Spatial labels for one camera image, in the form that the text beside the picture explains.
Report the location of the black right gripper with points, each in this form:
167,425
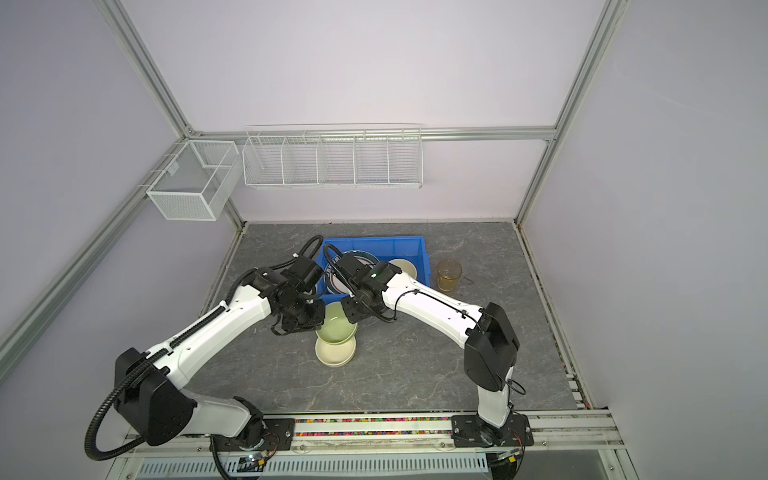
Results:
353,314

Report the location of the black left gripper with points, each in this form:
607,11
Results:
314,324

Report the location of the light green bowl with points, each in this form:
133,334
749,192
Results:
336,328

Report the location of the cream white bowl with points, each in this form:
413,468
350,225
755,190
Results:
406,266

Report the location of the amber glass cup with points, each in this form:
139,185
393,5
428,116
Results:
449,272

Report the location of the green rimmed white plate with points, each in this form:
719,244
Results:
334,284

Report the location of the bowls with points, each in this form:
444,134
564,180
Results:
335,354

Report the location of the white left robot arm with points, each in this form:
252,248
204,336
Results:
150,387

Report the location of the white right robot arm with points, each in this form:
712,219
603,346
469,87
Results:
489,342

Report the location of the blue plastic bin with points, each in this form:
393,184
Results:
410,248

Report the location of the small white mesh basket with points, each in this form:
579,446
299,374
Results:
198,181

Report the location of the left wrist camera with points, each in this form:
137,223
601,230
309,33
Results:
304,272

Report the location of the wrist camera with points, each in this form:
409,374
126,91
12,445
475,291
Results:
349,264
304,272

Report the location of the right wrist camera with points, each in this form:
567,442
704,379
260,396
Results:
349,264

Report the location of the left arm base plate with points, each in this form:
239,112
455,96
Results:
267,434

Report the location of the long white wire basket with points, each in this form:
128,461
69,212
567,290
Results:
367,155

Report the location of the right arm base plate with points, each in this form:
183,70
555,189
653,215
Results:
472,431

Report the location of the aluminium mounting rail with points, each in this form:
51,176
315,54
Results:
382,444

